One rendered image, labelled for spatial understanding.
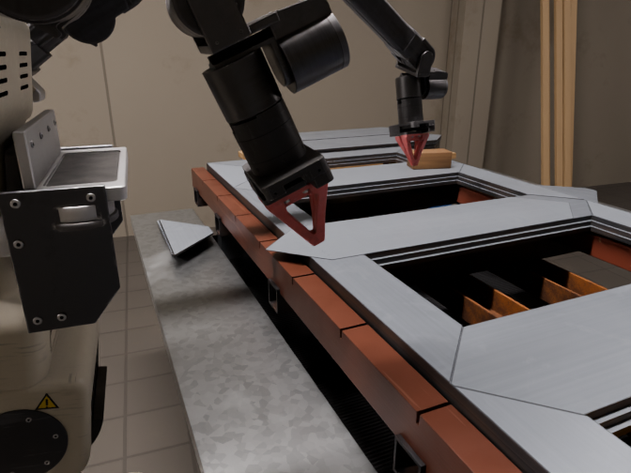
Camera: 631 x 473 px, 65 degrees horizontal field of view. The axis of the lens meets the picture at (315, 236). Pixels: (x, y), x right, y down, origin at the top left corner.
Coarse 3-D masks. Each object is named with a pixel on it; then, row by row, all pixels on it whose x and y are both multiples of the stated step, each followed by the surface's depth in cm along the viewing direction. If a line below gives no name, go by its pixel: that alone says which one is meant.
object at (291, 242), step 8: (288, 232) 97; (280, 240) 93; (288, 240) 93; (296, 240) 93; (304, 240) 93; (288, 248) 89; (296, 248) 89; (304, 248) 89; (312, 248) 89; (312, 256) 86; (320, 256) 86; (328, 256) 86
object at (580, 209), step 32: (352, 160) 168; (384, 160) 172; (352, 192) 132; (512, 192) 128; (544, 224) 103; (576, 224) 106; (608, 224) 104; (384, 256) 89; (416, 256) 91; (448, 256) 93; (448, 384) 54; (480, 416) 49; (608, 416) 50; (512, 448) 46
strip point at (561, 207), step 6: (516, 198) 120; (522, 198) 120; (528, 198) 120; (534, 204) 115; (540, 204) 115; (546, 204) 115; (552, 204) 115; (558, 204) 115; (564, 204) 115; (552, 210) 111; (558, 210) 111; (564, 210) 111; (570, 210) 111; (570, 216) 107
